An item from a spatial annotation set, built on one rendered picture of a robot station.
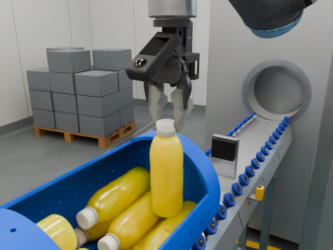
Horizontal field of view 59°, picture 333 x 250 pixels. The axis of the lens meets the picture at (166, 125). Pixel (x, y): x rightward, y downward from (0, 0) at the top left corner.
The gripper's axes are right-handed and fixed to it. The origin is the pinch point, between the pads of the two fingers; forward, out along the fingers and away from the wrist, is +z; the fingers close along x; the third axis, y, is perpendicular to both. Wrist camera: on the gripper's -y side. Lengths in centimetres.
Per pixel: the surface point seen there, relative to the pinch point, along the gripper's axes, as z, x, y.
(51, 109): 85, 299, 197
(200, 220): 19.1, -8.6, -0.7
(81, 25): -23, 402, 359
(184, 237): 18.5, -8.5, -7.6
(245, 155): 36, 4, 75
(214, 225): 32.4, -5.4, 16.1
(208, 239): 35.4, -5.0, 13.6
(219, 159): 30, 7, 51
